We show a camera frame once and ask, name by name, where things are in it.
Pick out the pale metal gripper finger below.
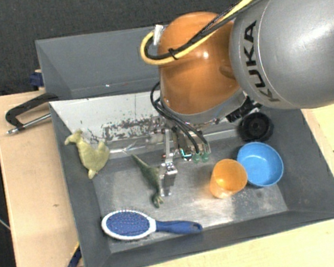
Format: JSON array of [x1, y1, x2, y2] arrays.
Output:
[[156, 161, 173, 198], [162, 161, 183, 197]]

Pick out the green toy dinosaur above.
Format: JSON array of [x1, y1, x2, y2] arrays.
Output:
[[130, 149, 168, 212]]

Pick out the blue and white hairbrush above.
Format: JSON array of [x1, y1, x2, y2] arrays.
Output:
[[99, 196, 204, 250]]

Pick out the orange plastic cup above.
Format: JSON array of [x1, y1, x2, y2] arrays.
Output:
[[204, 154, 251, 202]]

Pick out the yellow-green plush toy animal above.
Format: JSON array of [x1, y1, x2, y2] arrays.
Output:
[[62, 124, 115, 183]]

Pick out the blue plastic bowl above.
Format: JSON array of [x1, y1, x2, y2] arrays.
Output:
[[234, 137, 288, 192]]

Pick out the grey metal bin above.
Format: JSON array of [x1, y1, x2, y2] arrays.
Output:
[[34, 0, 334, 267]]

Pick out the pale wood flat board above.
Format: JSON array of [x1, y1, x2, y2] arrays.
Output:
[[0, 86, 84, 267]]

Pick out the black cylinder on white bracket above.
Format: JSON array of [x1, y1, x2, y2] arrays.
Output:
[[224, 101, 277, 148]]

